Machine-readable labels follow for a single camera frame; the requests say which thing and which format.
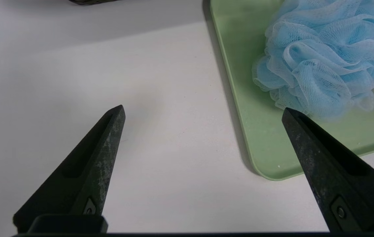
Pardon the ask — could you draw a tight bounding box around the light blue mesh bath loofah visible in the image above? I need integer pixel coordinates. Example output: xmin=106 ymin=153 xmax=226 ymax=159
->
xmin=252 ymin=0 xmax=374 ymax=119

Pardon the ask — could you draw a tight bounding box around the light green plastic tray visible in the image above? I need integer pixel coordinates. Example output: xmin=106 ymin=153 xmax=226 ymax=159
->
xmin=210 ymin=0 xmax=374 ymax=181

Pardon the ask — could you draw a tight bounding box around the dark brown wicker basket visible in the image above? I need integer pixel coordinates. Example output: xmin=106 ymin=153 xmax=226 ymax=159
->
xmin=68 ymin=0 xmax=121 ymax=6

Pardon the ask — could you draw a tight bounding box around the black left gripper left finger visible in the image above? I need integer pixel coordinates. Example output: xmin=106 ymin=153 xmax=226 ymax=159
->
xmin=13 ymin=105 xmax=126 ymax=233

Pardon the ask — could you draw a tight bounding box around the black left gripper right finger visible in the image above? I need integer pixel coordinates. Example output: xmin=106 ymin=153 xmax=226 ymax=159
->
xmin=282 ymin=108 xmax=374 ymax=233

